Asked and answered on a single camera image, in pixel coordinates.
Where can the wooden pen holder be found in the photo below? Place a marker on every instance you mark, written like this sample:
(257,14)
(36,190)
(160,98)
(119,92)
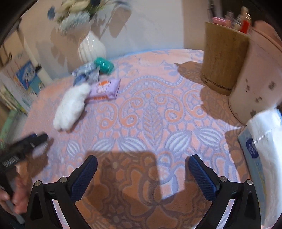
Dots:
(224,54)

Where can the blue plaid fabric bow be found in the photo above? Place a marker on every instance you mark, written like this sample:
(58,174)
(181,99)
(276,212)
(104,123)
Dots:
(87,73)

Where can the pink patterned table cloth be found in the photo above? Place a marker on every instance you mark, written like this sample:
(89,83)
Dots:
(163,114)

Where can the white plush toy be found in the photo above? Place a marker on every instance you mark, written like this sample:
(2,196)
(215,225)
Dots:
(71,107)

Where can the teal soft pouch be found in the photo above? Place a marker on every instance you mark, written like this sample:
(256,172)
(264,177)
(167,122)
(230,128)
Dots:
(105,66)

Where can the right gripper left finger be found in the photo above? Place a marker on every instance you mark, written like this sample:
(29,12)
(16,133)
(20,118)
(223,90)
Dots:
(67,190)

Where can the white tissue pack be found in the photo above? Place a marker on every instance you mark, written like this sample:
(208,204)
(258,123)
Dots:
(260,141)

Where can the person's left hand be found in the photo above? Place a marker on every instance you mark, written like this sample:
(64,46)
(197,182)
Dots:
(20,197)

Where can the stack of books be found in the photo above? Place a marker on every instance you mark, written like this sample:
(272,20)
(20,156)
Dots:
(20,87)

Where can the pink lidded bin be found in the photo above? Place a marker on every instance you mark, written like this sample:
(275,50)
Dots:
(258,86)

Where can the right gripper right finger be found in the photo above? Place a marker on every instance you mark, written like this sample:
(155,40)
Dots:
(245,212)

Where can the purple wet wipes pack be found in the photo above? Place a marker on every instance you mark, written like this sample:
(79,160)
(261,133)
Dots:
(105,90)

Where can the white ribbed flower vase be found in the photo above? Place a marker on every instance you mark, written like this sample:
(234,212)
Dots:
(91,48)

